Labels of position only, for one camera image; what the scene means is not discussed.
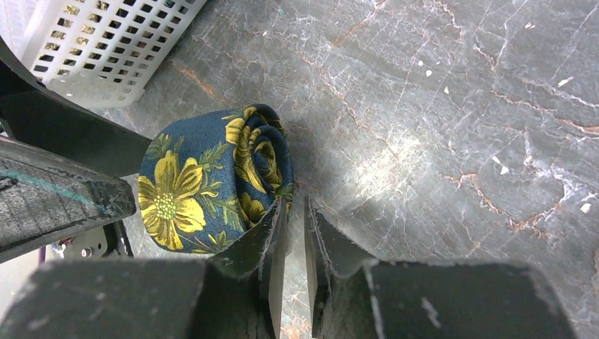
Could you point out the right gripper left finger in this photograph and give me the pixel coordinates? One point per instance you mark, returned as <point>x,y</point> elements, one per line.
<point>236,293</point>

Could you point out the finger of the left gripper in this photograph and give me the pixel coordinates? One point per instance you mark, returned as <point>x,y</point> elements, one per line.
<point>37,116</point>
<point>46,198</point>

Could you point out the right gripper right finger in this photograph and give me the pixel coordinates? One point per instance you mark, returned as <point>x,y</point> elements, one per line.
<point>354,294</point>

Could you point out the navy yellow floral tie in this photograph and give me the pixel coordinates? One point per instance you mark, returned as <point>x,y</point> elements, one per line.
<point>206,180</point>

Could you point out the white plastic basket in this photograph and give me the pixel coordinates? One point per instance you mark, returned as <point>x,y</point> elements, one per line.
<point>101,54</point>

